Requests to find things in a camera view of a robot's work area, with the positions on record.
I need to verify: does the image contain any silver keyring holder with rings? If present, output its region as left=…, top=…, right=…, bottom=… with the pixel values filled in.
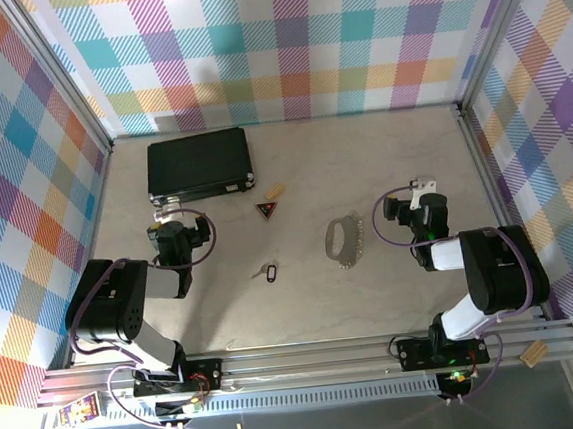
left=321, top=207, right=368, bottom=272

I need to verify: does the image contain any silver key with black tag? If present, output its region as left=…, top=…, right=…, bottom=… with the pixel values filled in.
left=250, top=259, right=283, bottom=287

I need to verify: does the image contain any black hard case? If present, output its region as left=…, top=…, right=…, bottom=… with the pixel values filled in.
left=142, top=125, right=259, bottom=210

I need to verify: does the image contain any right controller circuit board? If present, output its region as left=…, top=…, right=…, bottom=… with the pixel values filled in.
left=438, top=367, right=479, bottom=397

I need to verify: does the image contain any controller circuit board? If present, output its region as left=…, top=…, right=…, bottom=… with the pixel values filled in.
left=438, top=367, right=479, bottom=397
left=154, top=395, right=206, bottom=422

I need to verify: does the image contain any left controller circuit board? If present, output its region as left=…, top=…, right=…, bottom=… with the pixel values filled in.
left=154, top=395, right=206, bottom=422

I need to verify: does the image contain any colourful printed card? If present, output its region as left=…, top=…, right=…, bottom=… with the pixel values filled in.
left=54, top=390, right=103, bottom=429

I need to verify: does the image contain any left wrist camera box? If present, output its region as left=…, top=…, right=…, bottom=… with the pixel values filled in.
left=152, top=198, right=186, bottom=226

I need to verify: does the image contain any aluminium side floor rail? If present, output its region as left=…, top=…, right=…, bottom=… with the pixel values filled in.
left=454, top=96, right=551, bottom=327
left=47, top=141, right=133, bottom=368

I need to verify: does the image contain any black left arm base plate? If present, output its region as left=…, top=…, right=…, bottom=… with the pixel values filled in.
left=130, top=358, right=226, bottom=398

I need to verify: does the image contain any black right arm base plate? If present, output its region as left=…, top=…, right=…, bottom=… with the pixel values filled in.
left=395, top=330, right=491, bottom=372

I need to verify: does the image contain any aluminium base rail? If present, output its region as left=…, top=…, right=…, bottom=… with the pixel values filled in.
left=33, top=318, right=573, bottom=412

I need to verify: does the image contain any aluminium corner post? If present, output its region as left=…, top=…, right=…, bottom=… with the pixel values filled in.
left=447, top=0, right=559, bottom=115
left=0, top=0, right=114, bottom=162

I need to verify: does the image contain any slotted white cable duct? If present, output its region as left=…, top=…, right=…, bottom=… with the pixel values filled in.
left=101, top=374, right=443, bottom=427

